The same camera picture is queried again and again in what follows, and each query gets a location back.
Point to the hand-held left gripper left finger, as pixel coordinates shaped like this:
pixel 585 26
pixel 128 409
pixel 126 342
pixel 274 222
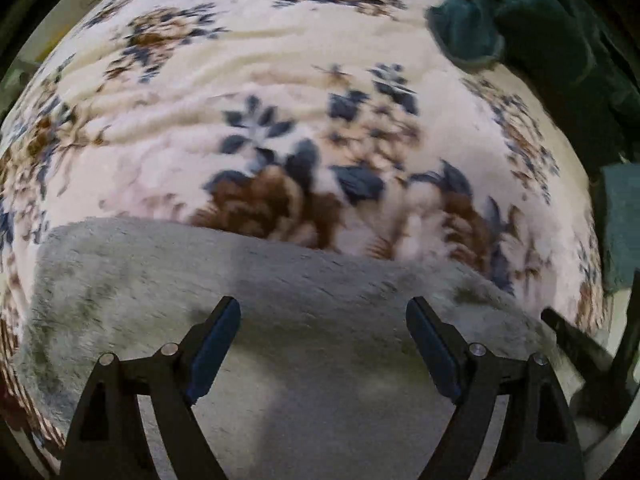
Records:
pixel 214 347

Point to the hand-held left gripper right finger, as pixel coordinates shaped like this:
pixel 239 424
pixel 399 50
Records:
pixel 434 349

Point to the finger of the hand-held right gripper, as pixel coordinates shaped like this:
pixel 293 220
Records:
pixel 575 337

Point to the grey fluffy towel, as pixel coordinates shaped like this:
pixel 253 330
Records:
pixel 310 360

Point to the floral printed blanket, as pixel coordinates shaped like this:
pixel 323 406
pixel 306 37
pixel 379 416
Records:
pixel 280 110

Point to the dark green cloth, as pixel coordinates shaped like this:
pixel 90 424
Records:
pixel 545 40

